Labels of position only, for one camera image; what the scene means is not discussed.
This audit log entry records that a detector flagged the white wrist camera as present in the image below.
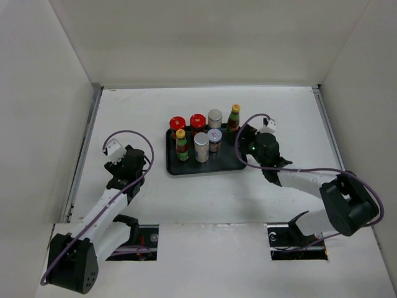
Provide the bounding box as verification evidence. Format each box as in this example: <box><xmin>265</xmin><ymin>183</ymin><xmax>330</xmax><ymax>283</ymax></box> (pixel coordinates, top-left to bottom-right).
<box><xmin>102</xmin><ymin>138</ymin><xmax>127</xmax><ymax>165</ymax></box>
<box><xmin>259</xmin><ymin>117</ymin><xmax>277</xmax><ymax>134</ymax></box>

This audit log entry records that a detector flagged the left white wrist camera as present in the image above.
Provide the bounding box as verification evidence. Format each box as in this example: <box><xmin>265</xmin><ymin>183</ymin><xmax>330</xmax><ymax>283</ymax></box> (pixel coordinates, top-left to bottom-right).
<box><xmin>102</xmin><ymin>138</ymin><xmax>127</xmax><ymax>165</ymax></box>

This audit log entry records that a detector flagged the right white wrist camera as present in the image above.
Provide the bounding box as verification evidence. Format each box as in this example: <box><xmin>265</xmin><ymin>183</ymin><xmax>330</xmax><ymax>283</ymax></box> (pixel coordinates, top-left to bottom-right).
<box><xmin>259</xmin><ymin>117</ymin><xmax>277</xmax><ymax>134</ymax></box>

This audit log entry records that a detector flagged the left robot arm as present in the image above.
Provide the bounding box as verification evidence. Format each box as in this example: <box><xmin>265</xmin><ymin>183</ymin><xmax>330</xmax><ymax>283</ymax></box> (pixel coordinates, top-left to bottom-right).
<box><xmin>40</xmin><ymin>140</ymin><xmax>149</xmax><ymax>294</ymax></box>

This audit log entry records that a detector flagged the green sauce bottle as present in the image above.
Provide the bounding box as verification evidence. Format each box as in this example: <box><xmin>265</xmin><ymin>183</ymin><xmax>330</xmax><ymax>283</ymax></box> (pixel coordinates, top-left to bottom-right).
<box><xmin>226</xmin><ymin>104</ymin><xmax>241</xmax><ymax>133</ymax></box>
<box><xmin>176</xmin><ymin>129</ymin><xmax>189</xmax><ymax>161</ymax></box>

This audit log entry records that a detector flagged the black plastic tray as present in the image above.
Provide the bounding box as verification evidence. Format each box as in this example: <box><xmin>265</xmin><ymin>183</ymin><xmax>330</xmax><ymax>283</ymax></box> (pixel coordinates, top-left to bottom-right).
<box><xmin>166</xmin><ymin>123</ymin><xmax>246</xmax><ymax>176</ymax></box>

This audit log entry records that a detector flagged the purple cable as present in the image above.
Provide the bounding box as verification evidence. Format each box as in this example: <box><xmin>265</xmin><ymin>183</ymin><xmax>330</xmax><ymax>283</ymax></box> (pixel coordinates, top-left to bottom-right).
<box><xmin>234</xmin><ymin>113</ymin><xmax>385</xmax><ymax>249</ymax></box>
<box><xmin>40</xmin><ymin>130</ymin><xmax>154</xmax><ymax>286</ymax></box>

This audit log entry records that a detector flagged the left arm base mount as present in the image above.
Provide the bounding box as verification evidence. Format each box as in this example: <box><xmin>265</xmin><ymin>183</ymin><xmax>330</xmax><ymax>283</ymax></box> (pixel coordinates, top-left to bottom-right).
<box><xmin>107</xmin><ymin>215</ymin><xmax>159</xmax><ymax>261</ymax></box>

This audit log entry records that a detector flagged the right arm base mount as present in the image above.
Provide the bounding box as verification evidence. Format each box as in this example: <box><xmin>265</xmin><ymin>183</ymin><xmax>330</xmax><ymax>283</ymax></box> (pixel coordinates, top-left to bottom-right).
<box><xmin>267</xmin><ymin>217</ymin><xmax>328</xmax><ymax>261</ymax></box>

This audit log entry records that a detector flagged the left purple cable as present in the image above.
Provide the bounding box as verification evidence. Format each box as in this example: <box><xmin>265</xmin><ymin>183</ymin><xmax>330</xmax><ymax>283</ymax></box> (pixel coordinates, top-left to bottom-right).
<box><xmin>40</xmin><ymin>130</ymin><xmax>154</xmax><ymax>286</ymax></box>

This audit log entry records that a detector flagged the silver-lid blue jar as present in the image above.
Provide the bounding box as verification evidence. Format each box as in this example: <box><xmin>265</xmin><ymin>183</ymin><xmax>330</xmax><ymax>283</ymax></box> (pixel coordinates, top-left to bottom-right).
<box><xmin>208</xmin><ymin>109</ymin><xmax>223</xmax><ymax>130</ymax></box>

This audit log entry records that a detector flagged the red-lid sauce jar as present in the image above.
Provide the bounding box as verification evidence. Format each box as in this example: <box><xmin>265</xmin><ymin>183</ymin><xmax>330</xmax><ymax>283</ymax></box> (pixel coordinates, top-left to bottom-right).
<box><xmin>169</xmin><ymin>116</ymin><xmax>186</xmax><ymax>132</ymax></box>
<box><xmin>190</xmin><ymin>114</ymin><xmax>206</xmax><ymax>137</ymax></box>

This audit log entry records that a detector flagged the silver-lid spice jar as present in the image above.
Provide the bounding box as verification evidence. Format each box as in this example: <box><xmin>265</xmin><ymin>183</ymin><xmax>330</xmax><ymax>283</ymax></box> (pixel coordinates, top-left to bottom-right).
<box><xmin>194</xmin><ymin>132</ymin><xmax>209</xmax><ymax>163</ymax></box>

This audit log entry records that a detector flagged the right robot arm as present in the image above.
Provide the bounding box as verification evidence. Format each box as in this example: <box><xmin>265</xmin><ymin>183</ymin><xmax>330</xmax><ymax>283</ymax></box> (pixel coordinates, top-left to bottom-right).
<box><xmin>234</xmin><ymin>124</ymin><xmax>384</xmax><ymax>246</ymax></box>

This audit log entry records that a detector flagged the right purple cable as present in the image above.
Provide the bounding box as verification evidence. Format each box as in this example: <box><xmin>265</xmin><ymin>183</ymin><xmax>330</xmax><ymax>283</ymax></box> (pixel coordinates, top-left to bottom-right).
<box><xmin>234</xmin><ymin>113</ymin><xmax>385</xmax><ymax>249</ymax></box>

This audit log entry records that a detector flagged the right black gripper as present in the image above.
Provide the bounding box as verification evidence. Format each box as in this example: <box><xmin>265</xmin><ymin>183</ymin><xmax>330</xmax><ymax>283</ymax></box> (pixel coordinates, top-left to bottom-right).
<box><xmin>225</xmin><ymin>124</ymin><xmax>267</xmax><ymax>168</ymax></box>

